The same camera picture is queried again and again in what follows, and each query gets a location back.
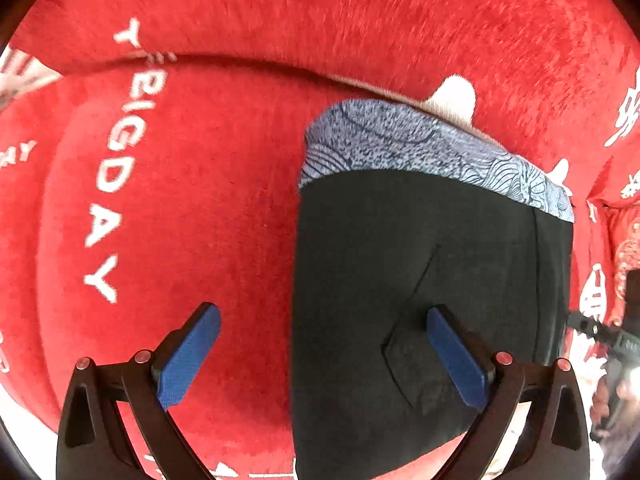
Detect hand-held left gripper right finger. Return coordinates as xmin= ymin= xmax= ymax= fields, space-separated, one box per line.
xmin=426 ymin=305 xmax=593 ymax=480

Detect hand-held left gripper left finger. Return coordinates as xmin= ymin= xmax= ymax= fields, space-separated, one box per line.
xmin=56 ymin=302 xmax=222 ymax=480

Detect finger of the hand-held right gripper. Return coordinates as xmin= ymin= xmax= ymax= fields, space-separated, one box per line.
xmin=567 ymin=310 xmax=626 ymax=357

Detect black pants with patterned waistband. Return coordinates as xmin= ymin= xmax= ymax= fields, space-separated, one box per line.
xmin=291 ymin=99 xmax=576 ymax=480

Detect white floral cloth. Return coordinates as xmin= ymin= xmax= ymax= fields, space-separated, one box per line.
xmin=0 ymin=385 xmax=58 ymax=466

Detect red printed blanket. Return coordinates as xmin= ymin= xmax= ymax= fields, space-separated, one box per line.
xmin=0 ymin=0 xmax=640 ymax=480

